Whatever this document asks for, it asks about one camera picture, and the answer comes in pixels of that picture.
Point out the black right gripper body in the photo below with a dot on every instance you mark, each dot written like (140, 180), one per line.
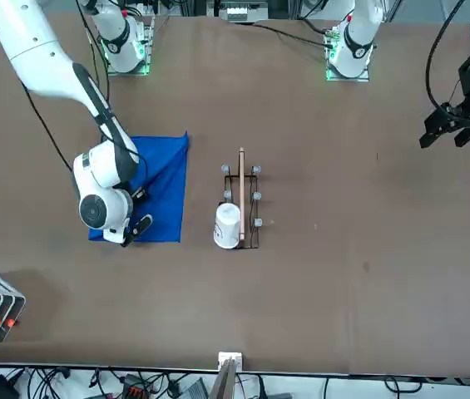
(141, 194)

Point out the blue towel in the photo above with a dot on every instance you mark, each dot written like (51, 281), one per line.
(168, 187)

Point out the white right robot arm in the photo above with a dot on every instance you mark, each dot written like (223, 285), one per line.
(51, 50)

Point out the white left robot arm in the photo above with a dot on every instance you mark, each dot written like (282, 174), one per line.
(357, 41)

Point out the white paper cup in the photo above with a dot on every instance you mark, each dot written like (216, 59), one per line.
(227, 226)

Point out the black orange power strip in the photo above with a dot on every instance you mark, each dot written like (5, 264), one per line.
(137, 388)

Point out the grey power strip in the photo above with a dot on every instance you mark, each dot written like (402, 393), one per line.
(243, 10)

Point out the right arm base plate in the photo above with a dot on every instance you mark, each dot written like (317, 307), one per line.
(128, 73)

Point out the white bracket block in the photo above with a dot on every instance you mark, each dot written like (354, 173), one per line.
(230, 356)

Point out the aluminium profile post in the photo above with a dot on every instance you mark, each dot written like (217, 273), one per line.
(224, 382)

